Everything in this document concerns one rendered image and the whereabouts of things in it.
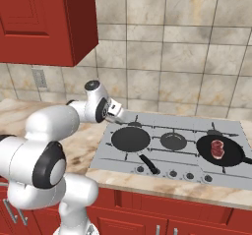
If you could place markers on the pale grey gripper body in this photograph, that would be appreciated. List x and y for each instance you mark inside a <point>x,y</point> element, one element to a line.
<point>124,115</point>

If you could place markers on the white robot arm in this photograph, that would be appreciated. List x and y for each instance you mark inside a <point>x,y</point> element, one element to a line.
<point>49,124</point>

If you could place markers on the red raw steak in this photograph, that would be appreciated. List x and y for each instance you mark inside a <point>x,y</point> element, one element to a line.
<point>217,148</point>

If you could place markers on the grey hob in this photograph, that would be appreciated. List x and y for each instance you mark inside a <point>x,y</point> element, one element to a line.
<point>177,160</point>

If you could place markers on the red cupboard door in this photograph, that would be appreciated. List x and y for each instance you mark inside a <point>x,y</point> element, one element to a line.
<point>200,229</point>
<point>131,225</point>
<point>32,224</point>

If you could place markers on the grey wall socket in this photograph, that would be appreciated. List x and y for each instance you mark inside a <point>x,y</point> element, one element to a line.
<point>39,78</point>

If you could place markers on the red wall cupboard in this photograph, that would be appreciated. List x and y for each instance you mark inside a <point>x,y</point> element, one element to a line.
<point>42,19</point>

